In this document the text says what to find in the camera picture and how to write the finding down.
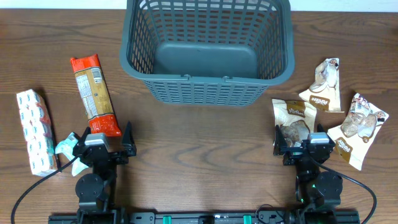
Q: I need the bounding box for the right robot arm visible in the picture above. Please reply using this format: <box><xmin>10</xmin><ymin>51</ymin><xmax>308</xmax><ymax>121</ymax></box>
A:
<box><xmin>274</xmin><ymin>124</ymin><xmax>343</xmax><ymax>223</ymax></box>

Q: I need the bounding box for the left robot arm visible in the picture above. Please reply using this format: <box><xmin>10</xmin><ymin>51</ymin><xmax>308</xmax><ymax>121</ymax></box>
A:
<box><xmin>73</xmin><ymin>123</ymin><xmax>137</xmax><ymax>224</ymax></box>

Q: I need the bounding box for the left black cable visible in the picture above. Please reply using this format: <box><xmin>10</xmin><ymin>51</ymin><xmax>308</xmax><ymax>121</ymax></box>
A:
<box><xmin>10</xmin><ymin>156</ymin><xmax>80</xmax><ymax>224</ymax></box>

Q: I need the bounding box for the teal wipes packet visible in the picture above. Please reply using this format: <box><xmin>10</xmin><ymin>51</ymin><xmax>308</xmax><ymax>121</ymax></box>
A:
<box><xmin>55</xmin><ymin>133</ymin><xmax>88</xmax><ymax>177</ymax></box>

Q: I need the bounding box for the white tissue multipack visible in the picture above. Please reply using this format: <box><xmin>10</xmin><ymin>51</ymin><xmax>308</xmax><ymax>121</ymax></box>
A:
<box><xmin>16</xmin><ymin>89</ymin><xmax>57</xmax><ymax>177</ymax></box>

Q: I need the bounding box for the black cable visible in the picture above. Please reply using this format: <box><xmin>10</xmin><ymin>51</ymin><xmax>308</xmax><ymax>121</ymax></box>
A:
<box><xmin>309</xmin><ymin>155</ymin><xmax>378</xmax><ymax>224</ymax></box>
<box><xmin>10</xmin><ymin>156</ymin><xmax>80</xmax><ymax>224</ymax></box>

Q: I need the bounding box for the right black cable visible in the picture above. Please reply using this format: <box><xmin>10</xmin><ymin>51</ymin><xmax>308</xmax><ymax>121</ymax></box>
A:
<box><xmin>309</xmin><ymin>155</ymin><xmax>378</xmax><ymax>224</ymax></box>

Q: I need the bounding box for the orange cookie package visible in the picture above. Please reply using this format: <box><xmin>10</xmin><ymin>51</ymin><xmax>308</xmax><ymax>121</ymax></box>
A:
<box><xmin>70</xmin><ymin>54</ymin><xmax>121</xmax><ymax>137</ymax></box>

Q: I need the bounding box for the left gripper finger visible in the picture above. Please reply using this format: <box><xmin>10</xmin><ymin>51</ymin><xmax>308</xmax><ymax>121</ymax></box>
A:
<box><xmin>121</xmin><ymin>121</ymin><xmax>135</xmax><ymax>148</ymax></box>
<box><xmin>77</xmin><ymin>127</ymin><xmax>91</xmax><ymax>147</ymax></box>

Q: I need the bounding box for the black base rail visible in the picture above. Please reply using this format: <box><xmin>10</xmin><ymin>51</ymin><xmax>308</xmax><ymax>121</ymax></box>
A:
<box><xmin>48</xmin><ymin>210</ymin><xmax>361</xmax><ymax>224</ymax></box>

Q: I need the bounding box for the beige Pantree snack bag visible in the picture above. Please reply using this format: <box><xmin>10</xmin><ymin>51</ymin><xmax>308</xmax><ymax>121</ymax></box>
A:
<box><xmin>272</xmin><ymin>99</ymin><xmax>317</xmax><ymax>147</ymax></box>

